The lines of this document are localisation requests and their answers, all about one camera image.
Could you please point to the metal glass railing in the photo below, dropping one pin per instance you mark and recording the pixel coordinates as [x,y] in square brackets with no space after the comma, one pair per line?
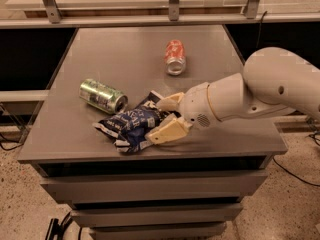
[19,14]

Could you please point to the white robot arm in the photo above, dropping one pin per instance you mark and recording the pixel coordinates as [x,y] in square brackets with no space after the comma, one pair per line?
[274,82]

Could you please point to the grey drawer cabinet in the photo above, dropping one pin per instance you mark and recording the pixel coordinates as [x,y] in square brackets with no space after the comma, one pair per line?
[64,143]

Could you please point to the green soda can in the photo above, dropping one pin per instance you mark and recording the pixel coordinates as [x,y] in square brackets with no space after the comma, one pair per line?
[103,97]

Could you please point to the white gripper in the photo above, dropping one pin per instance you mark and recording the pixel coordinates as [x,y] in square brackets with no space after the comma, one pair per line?
[197,104]

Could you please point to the grey drawer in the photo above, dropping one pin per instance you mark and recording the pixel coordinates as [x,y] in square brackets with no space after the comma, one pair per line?
[157,215]
[147,187]
[149,232]

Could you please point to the top grey drawer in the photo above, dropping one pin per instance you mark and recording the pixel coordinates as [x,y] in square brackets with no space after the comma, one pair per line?
[147,187]

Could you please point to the blue chip bag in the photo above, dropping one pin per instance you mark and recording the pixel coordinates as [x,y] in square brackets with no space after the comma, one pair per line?
[127,129]

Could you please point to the red coke can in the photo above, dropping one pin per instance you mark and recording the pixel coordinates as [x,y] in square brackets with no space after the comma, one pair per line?
[175,59]

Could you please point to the middle grey drawer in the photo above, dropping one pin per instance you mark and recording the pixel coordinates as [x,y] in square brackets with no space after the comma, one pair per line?
[157,215]

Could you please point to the black device on floor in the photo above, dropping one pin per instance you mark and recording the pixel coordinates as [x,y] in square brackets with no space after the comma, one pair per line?
[57,229]

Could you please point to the bottom grey drawer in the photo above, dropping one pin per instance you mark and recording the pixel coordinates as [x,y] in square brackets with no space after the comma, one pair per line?
[149,232]

